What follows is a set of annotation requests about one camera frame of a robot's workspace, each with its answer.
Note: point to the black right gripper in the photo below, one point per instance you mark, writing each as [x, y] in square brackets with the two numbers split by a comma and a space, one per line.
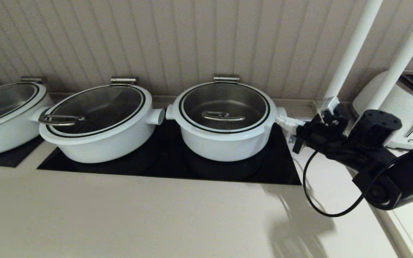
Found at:
[335, 139]

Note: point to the small glass lid white rim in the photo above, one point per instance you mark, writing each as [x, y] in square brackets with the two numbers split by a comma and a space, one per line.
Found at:
[224, 96]

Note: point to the small round white pot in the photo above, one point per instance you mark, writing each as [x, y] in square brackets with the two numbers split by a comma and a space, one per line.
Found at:
[224, 148]

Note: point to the wide white pot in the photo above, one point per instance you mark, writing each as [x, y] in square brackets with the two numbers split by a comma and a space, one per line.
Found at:
[102, 150]
[5, 139]

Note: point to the wide glass lid white rim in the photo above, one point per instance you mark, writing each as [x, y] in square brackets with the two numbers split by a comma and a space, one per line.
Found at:
[99, 105]

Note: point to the left white pot with lid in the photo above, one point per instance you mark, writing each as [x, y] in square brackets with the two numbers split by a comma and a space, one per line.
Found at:
[2, 100]

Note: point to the white round pole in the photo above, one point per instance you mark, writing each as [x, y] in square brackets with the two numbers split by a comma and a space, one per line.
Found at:
[403, 57]
[350, 53]

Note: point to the white toaster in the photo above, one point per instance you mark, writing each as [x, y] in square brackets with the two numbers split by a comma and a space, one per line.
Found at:
[389, 96]

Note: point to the black glass cooktop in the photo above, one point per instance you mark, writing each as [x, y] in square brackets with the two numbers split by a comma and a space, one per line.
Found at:
[9, 159]
[156, 166]

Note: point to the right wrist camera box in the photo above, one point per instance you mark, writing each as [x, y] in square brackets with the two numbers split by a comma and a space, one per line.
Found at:
[328, 105]

